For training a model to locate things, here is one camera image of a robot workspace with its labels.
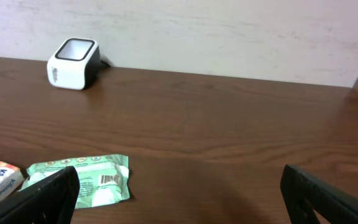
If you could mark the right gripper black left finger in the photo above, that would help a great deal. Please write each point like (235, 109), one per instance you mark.
(50, 200)

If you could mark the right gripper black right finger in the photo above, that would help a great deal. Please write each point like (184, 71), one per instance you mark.
(305, 196)

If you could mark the mint green wet wipes pack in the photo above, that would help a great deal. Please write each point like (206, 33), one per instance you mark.
(103, 179)

